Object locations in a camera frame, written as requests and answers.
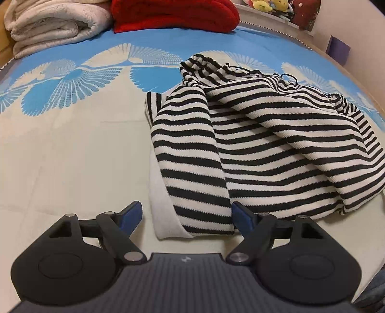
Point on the red cushion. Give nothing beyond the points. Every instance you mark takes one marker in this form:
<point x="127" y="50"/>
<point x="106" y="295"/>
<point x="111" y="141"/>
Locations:
<point x="305" y="13"/>

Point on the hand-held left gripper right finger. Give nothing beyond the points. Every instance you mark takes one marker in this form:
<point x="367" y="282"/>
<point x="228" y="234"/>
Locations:
<point x="243" y="217"/>

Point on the purple box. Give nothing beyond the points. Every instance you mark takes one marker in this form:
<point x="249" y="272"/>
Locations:
<point x="338" y="49"/>

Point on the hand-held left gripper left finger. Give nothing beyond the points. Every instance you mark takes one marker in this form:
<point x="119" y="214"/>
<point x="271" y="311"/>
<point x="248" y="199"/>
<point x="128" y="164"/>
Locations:
<point x="130" y="214"/>

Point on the dark cloth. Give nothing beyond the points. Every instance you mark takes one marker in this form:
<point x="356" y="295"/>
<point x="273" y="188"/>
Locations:
<point x="371" y="289"/>

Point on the folded white quilt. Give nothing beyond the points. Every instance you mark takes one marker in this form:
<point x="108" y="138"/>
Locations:
<point x="54" y="25"/>

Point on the red blanket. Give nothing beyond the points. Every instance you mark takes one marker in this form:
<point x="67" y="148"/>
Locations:
<point x="174" y="15"/>

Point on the white headboard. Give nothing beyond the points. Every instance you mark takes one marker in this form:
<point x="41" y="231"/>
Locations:
<point x="270" y="22"/>

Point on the black white striped shirt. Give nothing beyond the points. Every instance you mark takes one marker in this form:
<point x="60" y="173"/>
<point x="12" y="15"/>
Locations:
<point x="255" y="144"/>

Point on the blue white patterned bedsheet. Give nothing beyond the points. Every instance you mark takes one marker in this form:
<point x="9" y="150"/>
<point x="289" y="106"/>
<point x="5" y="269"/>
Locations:
<point x="75" y="144"/>

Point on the pile of plush toys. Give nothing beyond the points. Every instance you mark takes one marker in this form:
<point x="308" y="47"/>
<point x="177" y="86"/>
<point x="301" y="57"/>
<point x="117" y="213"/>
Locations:
<point x="267" y="4"/>

